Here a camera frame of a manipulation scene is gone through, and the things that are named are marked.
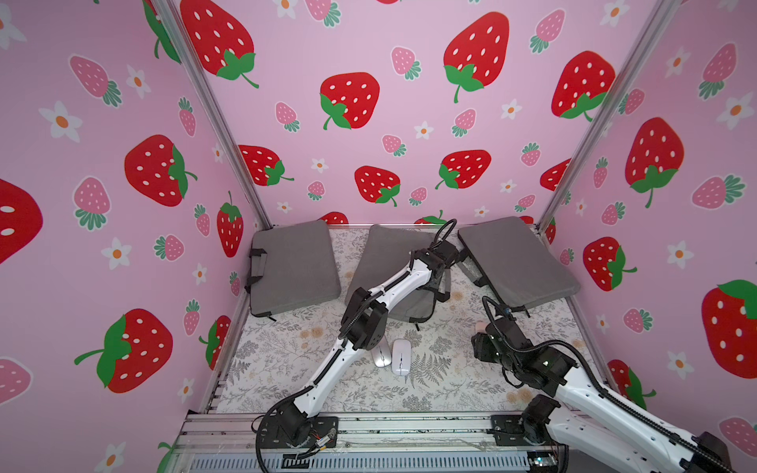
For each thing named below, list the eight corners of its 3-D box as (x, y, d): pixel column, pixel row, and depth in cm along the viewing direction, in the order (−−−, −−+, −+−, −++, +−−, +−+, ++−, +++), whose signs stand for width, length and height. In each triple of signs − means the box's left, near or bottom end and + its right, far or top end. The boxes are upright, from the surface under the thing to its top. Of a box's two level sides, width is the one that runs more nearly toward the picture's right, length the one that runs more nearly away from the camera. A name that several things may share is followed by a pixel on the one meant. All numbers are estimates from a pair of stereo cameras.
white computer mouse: (391, 375, 85) (391, 373, 83) (391, 341, 92) (391, 338, 90) (412, 375, 85) (412, 373, 83) (410, 341, 92) (411, 338, 90)
